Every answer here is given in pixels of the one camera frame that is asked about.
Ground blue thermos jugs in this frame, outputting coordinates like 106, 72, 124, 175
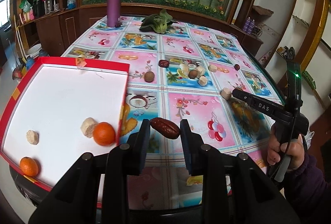
26, 49, 49, 70

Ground orange mandarin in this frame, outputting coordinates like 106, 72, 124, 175
93, 122, 116, 146
20, 157, 39, 177

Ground colourful printed tablecloth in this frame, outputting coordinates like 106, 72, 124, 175
60, 16, 288, 212

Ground person's right hand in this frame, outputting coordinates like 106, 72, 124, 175
267, 124, 305, 171

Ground small beige cake round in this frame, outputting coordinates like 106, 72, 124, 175
26, 130, 39, 145

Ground brown longan fruit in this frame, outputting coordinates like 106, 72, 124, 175
144, 71, 155, 83

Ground round beige cake piece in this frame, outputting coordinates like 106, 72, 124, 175
208, 64, 218, 73

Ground purple thermos bottle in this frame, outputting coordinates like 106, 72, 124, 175
107, 0, 121, 28

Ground green bok choy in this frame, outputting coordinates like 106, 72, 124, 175
139, 9, 176, 34

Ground red white tray box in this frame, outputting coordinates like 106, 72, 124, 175
0, 56, 130, 192

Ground wrinkled red date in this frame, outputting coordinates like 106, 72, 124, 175
150, 117, 180, 139

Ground large beige cake block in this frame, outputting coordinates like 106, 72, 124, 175
80, 117, 98, 138

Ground beige cake chunk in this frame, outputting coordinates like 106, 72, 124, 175
198, 75, 208, 87
221, 87, 232, 100
195, 66, 205, 78

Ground purple spray bottles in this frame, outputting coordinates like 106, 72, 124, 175
242, 17, 255, 34

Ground dark red date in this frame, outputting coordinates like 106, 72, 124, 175
158, 59, 169, 68

